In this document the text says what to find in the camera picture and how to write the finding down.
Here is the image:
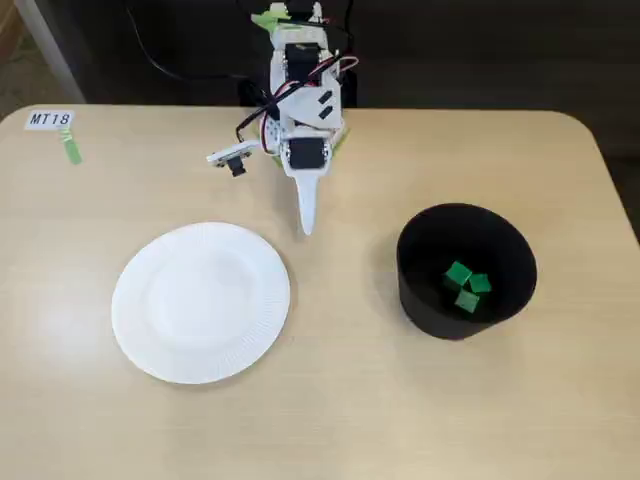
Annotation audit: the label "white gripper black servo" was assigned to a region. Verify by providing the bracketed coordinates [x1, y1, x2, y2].
[278, 134, 335, 238]

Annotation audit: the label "green cube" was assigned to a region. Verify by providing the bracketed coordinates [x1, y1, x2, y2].
[443, 259, 472, 291]
[453, 290, 481, 313]
[467, 272, 494, 295]

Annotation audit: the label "light green tape on arm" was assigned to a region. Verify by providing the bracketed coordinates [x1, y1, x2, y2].
[250, 9, 293, 29]

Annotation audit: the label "black pot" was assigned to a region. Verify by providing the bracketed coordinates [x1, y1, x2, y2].
[395, 202, 539, 342]

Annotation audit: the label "white paper plate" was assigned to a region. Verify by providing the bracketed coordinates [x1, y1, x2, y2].
[110, 221, 292, 386]

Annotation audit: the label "green tape strip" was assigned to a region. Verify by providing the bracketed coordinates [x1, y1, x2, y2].
[55, 125, 84, 166]

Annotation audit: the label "white MT18 label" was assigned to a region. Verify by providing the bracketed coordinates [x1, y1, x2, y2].
[23, 109, 76, 131]

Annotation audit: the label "white wrist camera board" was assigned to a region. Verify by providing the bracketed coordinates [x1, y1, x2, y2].
[206, 141, 262, 179]

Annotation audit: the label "red and black servo wires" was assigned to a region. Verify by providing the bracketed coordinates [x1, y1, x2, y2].
[234, 17, 361, 146]

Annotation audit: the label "thin black cable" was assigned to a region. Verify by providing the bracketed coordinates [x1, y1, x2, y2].
[123, 0, 251, 82]

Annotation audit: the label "white metal post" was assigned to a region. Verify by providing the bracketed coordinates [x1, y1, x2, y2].
[13, 0, 87, 105]

